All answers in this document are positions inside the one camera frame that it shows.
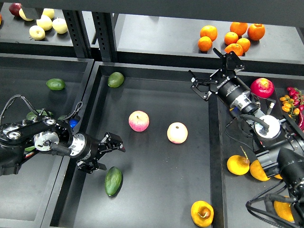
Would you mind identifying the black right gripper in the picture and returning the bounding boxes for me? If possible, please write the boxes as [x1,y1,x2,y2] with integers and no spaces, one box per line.
[188,47,251,107]

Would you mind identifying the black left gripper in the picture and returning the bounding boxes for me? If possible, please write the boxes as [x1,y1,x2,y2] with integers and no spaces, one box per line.
[76,132,126,173]

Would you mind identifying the dark green avocado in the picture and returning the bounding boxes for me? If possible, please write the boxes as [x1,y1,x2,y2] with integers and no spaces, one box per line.
[104,166,123,196]
[58,115,67,121]

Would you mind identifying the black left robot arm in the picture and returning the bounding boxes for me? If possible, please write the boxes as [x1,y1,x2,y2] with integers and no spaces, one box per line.
[0,116,125,175]

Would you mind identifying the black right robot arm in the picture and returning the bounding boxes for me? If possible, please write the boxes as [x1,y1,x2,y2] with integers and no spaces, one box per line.
[191,52,304,228]

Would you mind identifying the dark green avocado upright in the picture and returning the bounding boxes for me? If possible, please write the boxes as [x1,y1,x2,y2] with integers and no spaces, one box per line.
[58,115,67,121]

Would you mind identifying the green avocado at tray corner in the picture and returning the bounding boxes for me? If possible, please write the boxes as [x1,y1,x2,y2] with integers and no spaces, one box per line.
[107,72,124,88]

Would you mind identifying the green avocado left tray top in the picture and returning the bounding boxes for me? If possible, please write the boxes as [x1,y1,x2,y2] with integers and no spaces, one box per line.
[46,78,66,91]

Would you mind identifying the yellow pear with long stem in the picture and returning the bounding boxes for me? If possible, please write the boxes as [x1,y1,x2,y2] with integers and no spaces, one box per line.
[227,146,250,175]

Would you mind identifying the yellow pear middle right tray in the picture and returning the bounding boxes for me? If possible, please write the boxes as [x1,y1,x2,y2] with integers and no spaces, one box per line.
[249,160,270,181]

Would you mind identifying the orange left bottom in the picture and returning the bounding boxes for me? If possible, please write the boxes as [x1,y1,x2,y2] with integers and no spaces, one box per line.
[198,36,212,52]

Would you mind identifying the orange front wedge shaped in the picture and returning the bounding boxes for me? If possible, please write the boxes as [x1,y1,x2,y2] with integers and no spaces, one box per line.
[224,43,244,56]

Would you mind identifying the orange centre small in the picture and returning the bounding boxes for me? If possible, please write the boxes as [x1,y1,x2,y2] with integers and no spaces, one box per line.
[224,31,239,46]

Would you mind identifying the orange small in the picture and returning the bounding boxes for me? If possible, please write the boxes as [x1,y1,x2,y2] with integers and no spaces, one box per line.
[237,38,251,53]
[224,31,239,46]

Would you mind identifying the orange small right front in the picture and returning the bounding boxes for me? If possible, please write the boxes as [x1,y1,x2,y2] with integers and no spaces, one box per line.
[237,38,251,53]

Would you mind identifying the orange left top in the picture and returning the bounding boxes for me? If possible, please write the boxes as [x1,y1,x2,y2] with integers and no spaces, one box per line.
[200,25,218,41]

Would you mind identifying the big red apple right tray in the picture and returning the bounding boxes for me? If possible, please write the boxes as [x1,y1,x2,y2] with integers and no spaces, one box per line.
[250,78,275,98]

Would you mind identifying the pink red apple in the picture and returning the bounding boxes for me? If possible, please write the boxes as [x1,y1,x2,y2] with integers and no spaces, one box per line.
[128,110,150,132]

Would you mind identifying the orange top back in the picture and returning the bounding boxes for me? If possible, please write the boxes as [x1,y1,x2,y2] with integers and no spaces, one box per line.
[230,22,248,37]

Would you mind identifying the orange right with stem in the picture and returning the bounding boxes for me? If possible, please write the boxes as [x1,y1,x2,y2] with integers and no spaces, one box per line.
[247,23,266,41]

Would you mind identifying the pale yellow pink apple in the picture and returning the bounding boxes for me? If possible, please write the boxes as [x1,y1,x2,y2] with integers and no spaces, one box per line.
[167,122,188,144]

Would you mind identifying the black centre tray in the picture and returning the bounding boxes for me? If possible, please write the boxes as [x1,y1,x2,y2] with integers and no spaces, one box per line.
[43,62,222,228]

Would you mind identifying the black tray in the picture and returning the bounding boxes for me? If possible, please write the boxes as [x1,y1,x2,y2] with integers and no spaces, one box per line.
[208,71,304,228]
[43,62,222,228]
[0,54,94,228]

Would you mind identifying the black left tray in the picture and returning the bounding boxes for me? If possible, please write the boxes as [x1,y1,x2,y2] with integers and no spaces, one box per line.
[0,54,94,228]

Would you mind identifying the cherry tomato bunch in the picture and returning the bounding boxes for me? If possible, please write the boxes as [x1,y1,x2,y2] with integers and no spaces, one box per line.
[279,86,304,118]

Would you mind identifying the red chili pepper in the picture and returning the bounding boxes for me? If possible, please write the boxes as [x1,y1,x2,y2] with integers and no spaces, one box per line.
[298,111,304,131]

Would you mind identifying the black shelf upright left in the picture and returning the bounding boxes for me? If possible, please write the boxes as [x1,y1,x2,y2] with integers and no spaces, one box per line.
[62,9,92,58]

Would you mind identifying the black shelf upright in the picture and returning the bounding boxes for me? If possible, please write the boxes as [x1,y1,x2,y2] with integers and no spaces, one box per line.
[62,9,92,58]
[92,12,118,62]

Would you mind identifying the black right tray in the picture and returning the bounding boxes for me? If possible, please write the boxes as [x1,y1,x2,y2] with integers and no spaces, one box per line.
[208,71,304,228]

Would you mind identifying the black shelf upright right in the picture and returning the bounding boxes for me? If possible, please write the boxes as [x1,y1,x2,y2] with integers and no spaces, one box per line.
[92,12,118,62]

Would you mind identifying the pale yellow apple right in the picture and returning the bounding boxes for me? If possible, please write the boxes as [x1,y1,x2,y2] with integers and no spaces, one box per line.
[52,18,68,34]

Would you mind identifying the pale yellow apple front left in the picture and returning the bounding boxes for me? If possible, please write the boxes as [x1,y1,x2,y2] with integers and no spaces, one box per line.
[29,25,46,40]

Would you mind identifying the pale yellow apple middle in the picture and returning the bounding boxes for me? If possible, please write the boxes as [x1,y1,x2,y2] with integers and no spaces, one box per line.
[36,15,53,31]

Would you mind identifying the pale yellow apple back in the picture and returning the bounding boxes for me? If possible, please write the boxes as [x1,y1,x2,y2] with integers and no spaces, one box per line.
[42,8,55,19]

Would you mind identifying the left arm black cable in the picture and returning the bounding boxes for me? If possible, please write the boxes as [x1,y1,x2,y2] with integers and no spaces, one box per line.
[0,94,84,124]

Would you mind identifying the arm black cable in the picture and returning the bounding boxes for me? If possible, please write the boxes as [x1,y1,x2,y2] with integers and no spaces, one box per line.
[246,180,297,228]
[0,94,84,124]

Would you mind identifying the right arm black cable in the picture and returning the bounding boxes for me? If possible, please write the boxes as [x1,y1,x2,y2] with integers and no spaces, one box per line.
[246,180,297,228]

